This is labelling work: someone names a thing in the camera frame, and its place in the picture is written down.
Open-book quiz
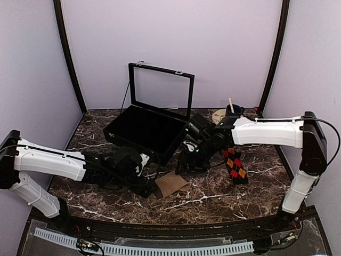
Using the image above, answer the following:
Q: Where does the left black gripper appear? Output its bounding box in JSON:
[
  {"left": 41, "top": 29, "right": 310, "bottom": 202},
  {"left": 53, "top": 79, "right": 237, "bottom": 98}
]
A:
[{"left": 108, "top": 171, "right": 158, "bottom": 197}]

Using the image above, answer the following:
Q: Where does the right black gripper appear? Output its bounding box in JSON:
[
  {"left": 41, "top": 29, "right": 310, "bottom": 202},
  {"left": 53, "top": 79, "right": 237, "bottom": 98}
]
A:
[{"left": 175, "top": 136, "right": 217, "bottom": 175}]

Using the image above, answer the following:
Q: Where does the brown ribbed sock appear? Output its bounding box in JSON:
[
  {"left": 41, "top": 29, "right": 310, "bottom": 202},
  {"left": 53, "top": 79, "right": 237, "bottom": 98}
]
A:
[{"left": 154, "top": 171, "right": 191, "bottom": 199}]

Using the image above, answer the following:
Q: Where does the argyle patterned sock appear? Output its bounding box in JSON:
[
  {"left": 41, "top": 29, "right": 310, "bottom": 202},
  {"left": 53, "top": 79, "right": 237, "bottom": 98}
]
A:
[{"left": 222, "top": 148, "right": 248, "bottom": 185}]

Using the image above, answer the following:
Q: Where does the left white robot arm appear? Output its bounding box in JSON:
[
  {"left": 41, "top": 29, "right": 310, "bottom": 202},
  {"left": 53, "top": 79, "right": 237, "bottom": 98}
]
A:
[{"left": 1, "top": 130, "right": 159, "bottom": 233}]

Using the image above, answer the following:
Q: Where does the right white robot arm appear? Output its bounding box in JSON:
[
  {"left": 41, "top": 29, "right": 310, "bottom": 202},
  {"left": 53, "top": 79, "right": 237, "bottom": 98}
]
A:
[{"left": 176, "top": 111, "right": 331, "bottom": 231}]

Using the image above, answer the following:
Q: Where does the beige patterned saucer plate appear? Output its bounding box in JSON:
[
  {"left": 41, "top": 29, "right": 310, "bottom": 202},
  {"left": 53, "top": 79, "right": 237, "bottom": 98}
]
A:
[{"left": 212, "top": 109, "right": 226, "bottom": 124}]

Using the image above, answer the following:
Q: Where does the wooden stick in mug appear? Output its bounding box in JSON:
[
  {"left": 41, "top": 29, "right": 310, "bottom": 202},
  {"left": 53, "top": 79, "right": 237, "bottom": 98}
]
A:
[{"left": 229, "top": 97, "right": 235, "bottom": 114}]

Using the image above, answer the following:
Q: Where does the dark blue mug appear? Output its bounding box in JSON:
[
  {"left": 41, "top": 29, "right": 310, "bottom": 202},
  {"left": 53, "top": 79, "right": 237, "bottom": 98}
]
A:
[{"left": 226, "top": 104, "right": 245, "bottom": 118}]

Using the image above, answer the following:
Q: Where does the black display box with lid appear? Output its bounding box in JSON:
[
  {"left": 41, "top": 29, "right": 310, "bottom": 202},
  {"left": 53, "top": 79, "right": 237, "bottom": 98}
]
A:
[{"left": 103, "top": 63, "right": 194, "bottom": 166}]

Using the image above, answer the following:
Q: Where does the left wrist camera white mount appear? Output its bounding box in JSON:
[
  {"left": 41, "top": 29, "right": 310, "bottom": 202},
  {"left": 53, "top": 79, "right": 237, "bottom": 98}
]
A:
[{"left": 135, "top": 153, "right": 150, "bottom": 177}]

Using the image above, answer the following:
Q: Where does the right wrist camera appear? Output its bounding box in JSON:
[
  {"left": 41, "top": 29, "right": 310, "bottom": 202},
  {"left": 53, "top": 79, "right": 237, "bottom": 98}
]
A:
[{"left": 185, "top": 113, "right": 216, "bottom": 140}]

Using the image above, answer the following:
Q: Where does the black front rail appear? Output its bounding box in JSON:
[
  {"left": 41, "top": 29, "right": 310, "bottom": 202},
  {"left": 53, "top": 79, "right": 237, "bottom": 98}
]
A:
[{"left": 70, "top": 216, "right": 301, "bottom": 238}]

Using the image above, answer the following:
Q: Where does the white slotted cable duct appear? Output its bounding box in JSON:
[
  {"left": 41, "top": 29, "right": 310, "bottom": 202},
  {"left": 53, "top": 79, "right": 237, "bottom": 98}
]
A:
[{"left": 34, "top": 228, "right": 254, "bottom": 255}]

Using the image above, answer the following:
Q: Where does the right black corner post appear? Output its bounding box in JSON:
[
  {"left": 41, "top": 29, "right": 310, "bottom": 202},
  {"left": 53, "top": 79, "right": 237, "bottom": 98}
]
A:
[{"left": 257, "top": 0, "right": 290, "bottom": 115}]

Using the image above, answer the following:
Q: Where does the black corner post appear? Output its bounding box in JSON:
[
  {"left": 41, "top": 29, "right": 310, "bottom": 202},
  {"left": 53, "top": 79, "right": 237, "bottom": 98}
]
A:
[
  {"left": 53, "top": 0, "right": 87, "bottom": 115},
  {"left": 257, "top": 0, "right": 290, "bottom": 115}
]

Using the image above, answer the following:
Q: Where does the left black corner post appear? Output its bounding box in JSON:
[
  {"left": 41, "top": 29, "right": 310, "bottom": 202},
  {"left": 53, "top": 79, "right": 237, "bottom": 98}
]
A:
[{"left": 53, "top": 0, "right": 87, "bottom": 115}]

